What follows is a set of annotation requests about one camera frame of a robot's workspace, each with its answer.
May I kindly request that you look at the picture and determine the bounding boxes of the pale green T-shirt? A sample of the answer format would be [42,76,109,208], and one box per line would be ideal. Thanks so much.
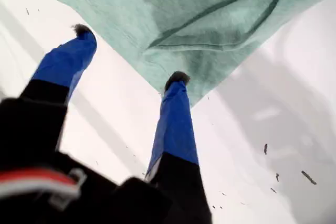
[52,0,336,108]

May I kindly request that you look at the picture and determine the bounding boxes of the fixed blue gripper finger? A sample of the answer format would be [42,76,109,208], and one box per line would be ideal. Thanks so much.
[144,71,213,224]

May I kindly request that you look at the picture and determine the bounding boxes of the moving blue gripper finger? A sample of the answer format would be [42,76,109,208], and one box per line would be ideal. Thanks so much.
[20,23,98,107]

